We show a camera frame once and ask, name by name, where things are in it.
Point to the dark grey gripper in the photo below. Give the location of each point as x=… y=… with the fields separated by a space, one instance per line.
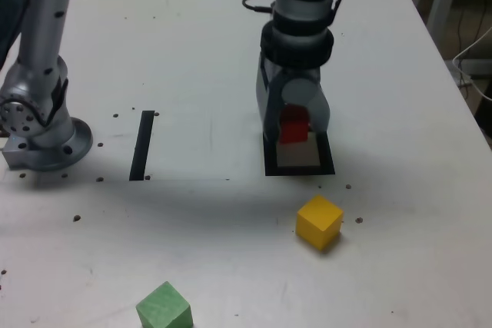
x=296 y=72

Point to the red cube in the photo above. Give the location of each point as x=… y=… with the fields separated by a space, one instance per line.
x=294 y=130

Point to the yellow cube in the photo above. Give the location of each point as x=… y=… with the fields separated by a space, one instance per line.
x=319 y=224

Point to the green cube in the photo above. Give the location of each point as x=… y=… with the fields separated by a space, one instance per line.
x=163 y=309

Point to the black tape square outline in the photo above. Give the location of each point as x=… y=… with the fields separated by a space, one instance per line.
x=300 y=171

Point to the black tape strip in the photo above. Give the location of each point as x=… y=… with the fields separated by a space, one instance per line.
x=141 y=147

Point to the white furniture base bar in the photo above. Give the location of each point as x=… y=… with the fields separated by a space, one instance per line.
x=478 y=67

